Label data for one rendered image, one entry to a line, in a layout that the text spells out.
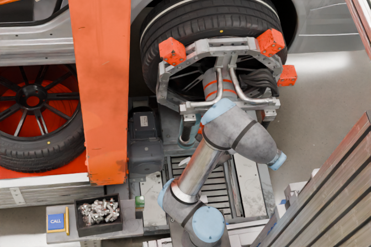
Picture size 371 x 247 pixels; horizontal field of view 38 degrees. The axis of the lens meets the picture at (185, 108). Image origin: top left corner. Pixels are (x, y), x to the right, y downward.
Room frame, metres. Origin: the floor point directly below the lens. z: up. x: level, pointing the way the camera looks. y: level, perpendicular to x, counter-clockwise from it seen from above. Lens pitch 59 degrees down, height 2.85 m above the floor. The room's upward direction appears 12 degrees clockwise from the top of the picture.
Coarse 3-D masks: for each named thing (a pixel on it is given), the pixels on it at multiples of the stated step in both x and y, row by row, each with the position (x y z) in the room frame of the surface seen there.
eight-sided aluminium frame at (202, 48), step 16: (192, 48) 1.34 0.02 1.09; (208, 48) 1.33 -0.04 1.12; (224, 48) 1.34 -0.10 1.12; (240, 48) 1.36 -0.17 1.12; (256, 48) 1.38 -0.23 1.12; (160, 64) 1.31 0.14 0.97; (272, 64) 1.40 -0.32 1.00; (160, 80) 1.26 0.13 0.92; (160, 96) 1.26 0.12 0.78; (176, 96) 1.33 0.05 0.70; (256, 96) 1.41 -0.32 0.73
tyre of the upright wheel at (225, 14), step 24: (168, 0) 1.55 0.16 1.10; (192, 0) 1.53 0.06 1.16; (216, 0) 1.53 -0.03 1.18; (240, 0) 1.57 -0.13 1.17; (264, 0) 1.66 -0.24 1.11; (144, 24) 1.51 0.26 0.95; (168, 24) 1.43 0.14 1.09; (192, 24) 1.41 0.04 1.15; (216, 24) 1.41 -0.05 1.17; (240, 24) 1.44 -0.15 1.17; (264, 24) 1.50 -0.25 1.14; (144, 48) 1.40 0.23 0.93; (144, 72) 1.33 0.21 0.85
